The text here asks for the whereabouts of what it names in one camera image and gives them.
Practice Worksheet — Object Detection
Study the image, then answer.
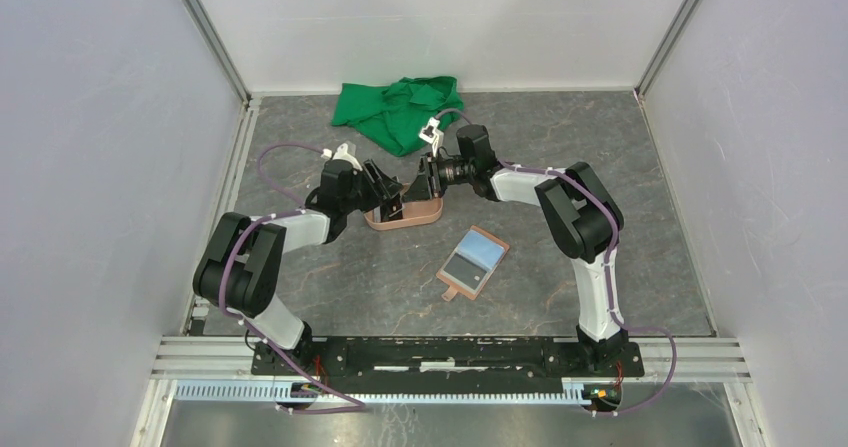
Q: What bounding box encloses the pink oval tray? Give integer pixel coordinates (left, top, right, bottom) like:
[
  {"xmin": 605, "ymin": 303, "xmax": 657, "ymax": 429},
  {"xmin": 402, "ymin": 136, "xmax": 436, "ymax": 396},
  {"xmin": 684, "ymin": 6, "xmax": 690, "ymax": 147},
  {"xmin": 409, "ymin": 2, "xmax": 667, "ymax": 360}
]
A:
[{"xmin": 363, "ymin": 198, "xmax": 444, "ymax": 232}]

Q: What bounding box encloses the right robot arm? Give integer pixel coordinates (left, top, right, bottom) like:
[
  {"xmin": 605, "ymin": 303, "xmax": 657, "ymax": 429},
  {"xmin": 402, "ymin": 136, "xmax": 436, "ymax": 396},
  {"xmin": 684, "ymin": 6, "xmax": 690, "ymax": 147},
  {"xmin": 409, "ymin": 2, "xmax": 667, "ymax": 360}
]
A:
[{"xmin": 403, "ymin": 120, "xmax": 629, "ymax": 375}]

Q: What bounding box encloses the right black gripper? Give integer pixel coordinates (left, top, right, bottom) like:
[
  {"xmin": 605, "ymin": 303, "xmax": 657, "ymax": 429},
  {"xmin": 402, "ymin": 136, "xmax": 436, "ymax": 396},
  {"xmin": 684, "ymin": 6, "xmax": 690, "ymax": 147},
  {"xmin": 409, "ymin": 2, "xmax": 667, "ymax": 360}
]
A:
[{"xmin": 400, "ymin": 152, "xmax": 474, "ymax": 204}]

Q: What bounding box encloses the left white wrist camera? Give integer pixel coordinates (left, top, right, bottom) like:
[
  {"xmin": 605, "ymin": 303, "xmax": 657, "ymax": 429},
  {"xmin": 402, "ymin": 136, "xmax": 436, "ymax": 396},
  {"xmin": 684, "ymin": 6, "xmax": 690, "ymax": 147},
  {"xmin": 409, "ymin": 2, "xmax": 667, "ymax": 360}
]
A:
[{"xmin": 321, "ymin": 142, "xmax": 363, "ymax": 171}]

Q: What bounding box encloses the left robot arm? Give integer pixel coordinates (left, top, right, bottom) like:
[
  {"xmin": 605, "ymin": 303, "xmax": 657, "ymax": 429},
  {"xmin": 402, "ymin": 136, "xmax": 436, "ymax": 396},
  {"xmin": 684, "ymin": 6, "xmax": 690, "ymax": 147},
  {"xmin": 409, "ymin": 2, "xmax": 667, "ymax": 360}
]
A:
[{"xmin": 192, "ymin": 160, "xmax": 403, "ymax": 375}]

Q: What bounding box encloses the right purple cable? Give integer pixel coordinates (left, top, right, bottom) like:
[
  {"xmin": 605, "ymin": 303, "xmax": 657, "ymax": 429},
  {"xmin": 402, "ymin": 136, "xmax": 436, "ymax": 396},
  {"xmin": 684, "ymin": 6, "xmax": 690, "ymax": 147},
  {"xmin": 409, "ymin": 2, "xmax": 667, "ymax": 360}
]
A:
[{"xmin": 433, "ymin": 107, "xmax": 678, "ymax": 419}]

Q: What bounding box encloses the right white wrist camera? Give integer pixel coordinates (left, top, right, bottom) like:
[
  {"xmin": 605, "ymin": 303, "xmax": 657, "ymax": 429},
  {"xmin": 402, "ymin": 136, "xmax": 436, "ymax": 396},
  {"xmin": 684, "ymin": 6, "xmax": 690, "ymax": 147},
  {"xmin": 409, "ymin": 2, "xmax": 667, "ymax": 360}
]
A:
[{"xmin": 418, "ymin": 117, "xmax": 444, "ymax": 157}]

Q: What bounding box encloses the green cloth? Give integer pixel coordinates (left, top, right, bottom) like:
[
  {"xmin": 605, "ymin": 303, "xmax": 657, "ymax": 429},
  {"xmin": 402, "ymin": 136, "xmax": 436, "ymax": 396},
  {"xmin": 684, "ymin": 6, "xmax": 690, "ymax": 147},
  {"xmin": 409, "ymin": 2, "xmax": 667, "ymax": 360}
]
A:
[{"xmin": 331, "ymin": 76, "xmax": 464, "ymax": 157}]

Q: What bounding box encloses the brown leather card holder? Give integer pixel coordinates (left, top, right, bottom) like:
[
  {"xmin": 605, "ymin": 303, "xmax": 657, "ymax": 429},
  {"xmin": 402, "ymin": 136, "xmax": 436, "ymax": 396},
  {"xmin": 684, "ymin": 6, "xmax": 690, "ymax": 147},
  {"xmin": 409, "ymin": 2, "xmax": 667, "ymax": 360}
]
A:
[{"xmin": 436, "ymin": 226, "xmax": 510, "ymax": 302}]

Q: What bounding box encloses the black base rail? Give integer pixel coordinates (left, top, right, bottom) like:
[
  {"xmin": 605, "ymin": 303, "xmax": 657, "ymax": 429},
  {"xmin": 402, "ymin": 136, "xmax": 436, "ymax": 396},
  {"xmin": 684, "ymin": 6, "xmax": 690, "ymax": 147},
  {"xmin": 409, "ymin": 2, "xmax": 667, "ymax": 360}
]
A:
[{"xmin": 290, "ymin": 336, "xmax": 645, "ymax": 395}]

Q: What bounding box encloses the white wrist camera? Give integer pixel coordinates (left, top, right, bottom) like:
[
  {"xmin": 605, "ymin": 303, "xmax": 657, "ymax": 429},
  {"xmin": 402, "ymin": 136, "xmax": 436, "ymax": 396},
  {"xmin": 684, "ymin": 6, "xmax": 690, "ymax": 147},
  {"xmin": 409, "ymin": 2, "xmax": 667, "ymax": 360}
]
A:
[
  {"xmin": 321, "ymin": 142, "xmax": 363, "ymax": 171},
  {"xmin": 418, "ymin": 117, "xmax": 444, "ymax": 157}
]

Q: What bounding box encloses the dark credit card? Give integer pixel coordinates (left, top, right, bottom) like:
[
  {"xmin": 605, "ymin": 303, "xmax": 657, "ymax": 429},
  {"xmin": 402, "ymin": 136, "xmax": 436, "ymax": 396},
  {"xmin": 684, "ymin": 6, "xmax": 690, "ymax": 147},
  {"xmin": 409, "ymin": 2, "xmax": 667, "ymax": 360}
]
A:
[{"xmin": 441, "ymin": 254, "xmax": 488, "ymax": 292}]

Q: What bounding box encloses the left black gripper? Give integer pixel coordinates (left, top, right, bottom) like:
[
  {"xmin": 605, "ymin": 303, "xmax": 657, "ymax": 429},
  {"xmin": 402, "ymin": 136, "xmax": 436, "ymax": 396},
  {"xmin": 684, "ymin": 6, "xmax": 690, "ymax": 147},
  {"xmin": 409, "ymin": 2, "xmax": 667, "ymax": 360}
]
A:
[{"xmin": 341, "ymin": 158, "xmax": 403, "ymax": 213}]

